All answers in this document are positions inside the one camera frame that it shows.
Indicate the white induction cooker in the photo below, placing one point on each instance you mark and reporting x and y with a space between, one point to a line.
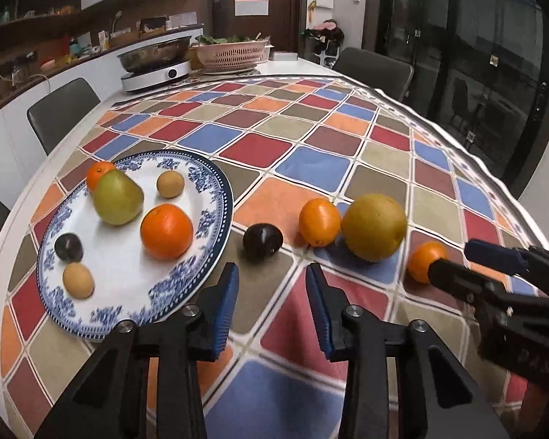
155 80

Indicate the pink plastic basket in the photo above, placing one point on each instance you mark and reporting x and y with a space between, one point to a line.
231 57

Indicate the green pear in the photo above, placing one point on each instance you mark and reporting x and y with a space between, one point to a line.
118 199

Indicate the brown kiwi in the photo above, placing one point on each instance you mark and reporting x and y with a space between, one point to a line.
170 184
78 280

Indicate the colourful checkered tablecloth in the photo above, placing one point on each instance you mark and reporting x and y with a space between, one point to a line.
302 164

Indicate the green leafy vegetables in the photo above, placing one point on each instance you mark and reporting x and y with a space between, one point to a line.
228 40

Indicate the black framed glass doors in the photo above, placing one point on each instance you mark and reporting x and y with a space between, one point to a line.
476 55

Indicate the high chair with pink toy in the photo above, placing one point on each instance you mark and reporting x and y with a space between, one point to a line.
325 36

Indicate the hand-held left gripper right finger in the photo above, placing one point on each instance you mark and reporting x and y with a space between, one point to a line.
320 315

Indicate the wooden wall shelf unit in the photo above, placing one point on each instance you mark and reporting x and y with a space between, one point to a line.
41 27

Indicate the flat metal box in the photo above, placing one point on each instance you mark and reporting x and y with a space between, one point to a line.
283 56

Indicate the dark purple plum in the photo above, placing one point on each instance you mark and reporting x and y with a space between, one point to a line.
262 242
68 248

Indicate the round yellow-brown pear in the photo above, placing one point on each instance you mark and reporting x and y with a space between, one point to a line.
374 227

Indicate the white gooseneck lamp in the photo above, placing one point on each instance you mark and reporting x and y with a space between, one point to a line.
117 20

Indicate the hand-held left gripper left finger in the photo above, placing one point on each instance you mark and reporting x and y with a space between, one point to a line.
224 311

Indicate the orange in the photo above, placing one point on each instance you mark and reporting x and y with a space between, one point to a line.
423 260
320 222
98 174
166 232

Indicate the white lower cabinets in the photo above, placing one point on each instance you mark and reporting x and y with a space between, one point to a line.
4 146

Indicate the blue and white patterned plate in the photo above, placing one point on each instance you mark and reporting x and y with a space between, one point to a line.
119 256

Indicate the dark brown door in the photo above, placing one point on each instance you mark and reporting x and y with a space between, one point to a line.
283 9

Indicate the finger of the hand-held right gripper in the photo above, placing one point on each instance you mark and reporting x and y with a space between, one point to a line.
453 279
489 254

